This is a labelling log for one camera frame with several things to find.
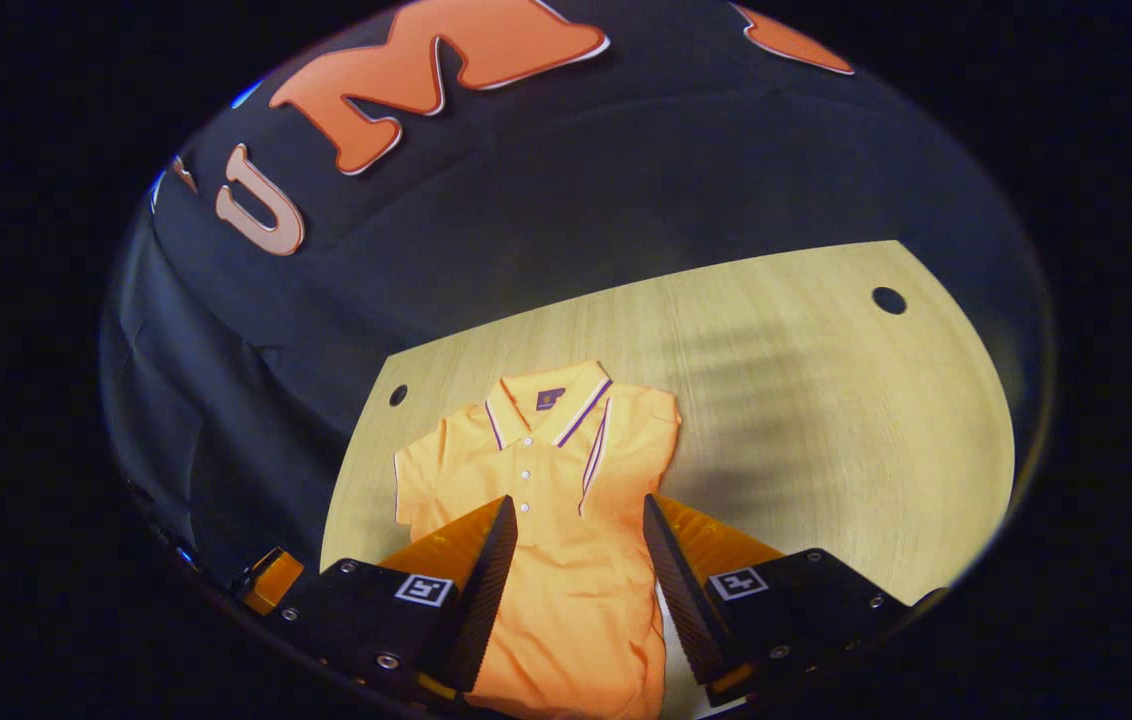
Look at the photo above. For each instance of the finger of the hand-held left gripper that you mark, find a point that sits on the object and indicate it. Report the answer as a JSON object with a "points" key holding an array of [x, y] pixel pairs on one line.
{"points": [[276, 582]]}

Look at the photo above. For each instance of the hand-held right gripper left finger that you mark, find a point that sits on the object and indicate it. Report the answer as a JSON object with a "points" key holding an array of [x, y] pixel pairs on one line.
{"points": [[486, 600]]}

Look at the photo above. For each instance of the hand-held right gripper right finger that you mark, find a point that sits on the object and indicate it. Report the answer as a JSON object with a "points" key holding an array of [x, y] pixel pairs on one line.
{"points": [[681, 600]]}

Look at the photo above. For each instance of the orange T-shirt with striped collar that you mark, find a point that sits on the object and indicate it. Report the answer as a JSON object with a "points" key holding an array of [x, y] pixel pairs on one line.
{"points": [[566, 600]]}

